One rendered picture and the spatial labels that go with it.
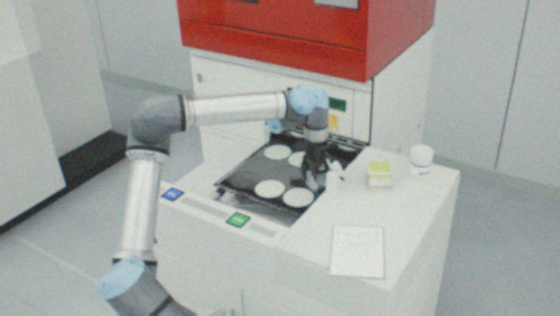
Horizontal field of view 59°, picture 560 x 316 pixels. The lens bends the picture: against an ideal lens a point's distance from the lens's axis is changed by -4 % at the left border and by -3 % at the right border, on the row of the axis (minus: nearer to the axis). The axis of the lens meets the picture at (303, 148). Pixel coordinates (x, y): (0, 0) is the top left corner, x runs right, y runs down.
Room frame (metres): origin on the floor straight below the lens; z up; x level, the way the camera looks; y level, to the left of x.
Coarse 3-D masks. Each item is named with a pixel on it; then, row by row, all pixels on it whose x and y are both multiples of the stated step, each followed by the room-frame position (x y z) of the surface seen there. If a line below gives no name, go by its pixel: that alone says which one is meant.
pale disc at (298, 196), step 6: (288, 192) 1.41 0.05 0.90; (294, 192) 1.41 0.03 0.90; (300, 192) 1.41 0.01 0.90; (306, 192) 1.41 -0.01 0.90; (288, 198) 1.38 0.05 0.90; (294, 198) 1.38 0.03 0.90; (300, 198) 1.38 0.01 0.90; (306, 198) 1.38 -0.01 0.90; (312, 198) 1.38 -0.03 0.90; (288, 204) 1.35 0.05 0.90; (294, 204) 1.35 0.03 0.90; (300, 204) 1.34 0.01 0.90; (306, 204) 1.34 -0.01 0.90
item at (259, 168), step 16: (272, 144) 1.73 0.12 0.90; (256, 160) 1.62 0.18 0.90; (272, 160) 1.62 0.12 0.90; (288, 160) 1.62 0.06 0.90; (336, 160) 1.61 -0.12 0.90; (240, 176) 1.51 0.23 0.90; (256, 176) 1.51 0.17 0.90; (272, 176) 1.51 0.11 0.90; (288, 176) 1.51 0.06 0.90; (256, 192) 1.41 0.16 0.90; (320, 192) 1.41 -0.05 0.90; (288, 208) 1.32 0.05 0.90; (304, 208) 1.32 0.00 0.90
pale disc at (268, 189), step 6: (270, 180) 1.49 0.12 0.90; (258, 186) 1.45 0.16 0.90; (264, 186) 1.45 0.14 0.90; (270, 186) 1.45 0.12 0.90; (276, 186) 1.45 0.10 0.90; (282, 186) 1.45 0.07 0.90; (258, 192) 1.42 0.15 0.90; (264, 192) 1.41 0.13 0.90; (270, 192) 1.41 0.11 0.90; (276, 192) 1.41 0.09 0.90
